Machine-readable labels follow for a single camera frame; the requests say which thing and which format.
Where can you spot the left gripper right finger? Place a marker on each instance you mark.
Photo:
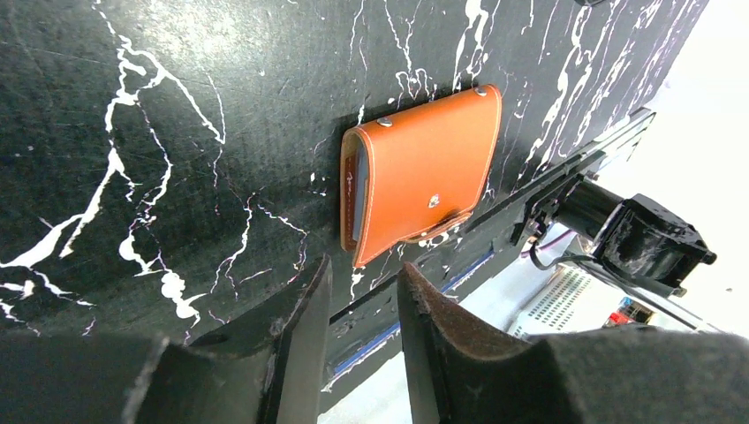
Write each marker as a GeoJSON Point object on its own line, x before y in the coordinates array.
{"type": "Point", "coordinates": [460, 369]}

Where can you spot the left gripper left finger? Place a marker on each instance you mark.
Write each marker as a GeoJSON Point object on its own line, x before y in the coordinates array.
{"type": "Point", "coordinates": [265, 366]}

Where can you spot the brown leather card holder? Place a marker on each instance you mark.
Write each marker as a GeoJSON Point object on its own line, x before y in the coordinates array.
{"type": "Point", "coordinates": [417, 173]}

